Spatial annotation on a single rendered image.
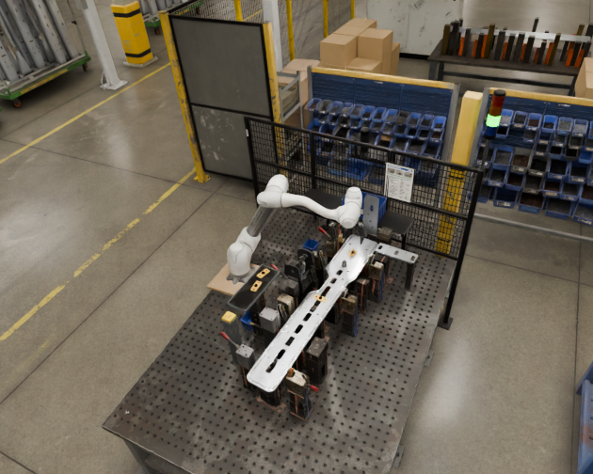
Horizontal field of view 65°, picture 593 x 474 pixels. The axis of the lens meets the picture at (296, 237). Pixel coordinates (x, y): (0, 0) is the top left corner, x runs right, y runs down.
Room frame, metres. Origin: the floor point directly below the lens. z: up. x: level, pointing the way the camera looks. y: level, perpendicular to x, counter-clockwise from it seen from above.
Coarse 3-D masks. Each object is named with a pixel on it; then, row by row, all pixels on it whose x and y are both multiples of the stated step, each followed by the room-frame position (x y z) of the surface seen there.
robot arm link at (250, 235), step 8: (280, 176) 2.72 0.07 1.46; (272, 184) 2.60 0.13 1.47; (280, 184) 2.61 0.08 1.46; (288, 184) 2.70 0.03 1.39; (264, 208) 2.64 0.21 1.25; (272, 208) 2.65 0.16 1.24; (256, 216) 2.67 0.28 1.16; (264, 216) 2.65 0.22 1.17; (256, 224) 2.66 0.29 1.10; (248, 232) 2.68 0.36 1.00; (256, 232) 2.67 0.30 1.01; (240, 240) 2.67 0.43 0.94; (248, 240) 2.65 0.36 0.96; (256, 240) 2.66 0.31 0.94
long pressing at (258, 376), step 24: (360, 240) 2.50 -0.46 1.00; (336, 264) 2.27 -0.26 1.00; (360, 264) 2.25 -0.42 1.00; (336, 288) 2.05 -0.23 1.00; (312, 312) 1.86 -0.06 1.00; (288, 336) 1.70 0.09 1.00; (312, 336) 1.69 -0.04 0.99; (264, 360) 1.54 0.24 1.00; (288, 360) 1.53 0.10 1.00; (264, 384) 1.39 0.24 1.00
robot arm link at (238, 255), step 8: (232, 248) 2.53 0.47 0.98; (240, 248) 2.53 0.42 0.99; (248, 248) 2.60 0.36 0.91; (232, 256) 2.49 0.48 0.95; (240, 256) 2.49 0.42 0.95; (248, 256) 2.55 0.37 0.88; (232, 264) 2.47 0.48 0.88; (240, 264) 2.47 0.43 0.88; (248, 264) 2.52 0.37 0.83; (232, 272) 2.48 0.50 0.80; (240, 272) 2.46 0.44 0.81
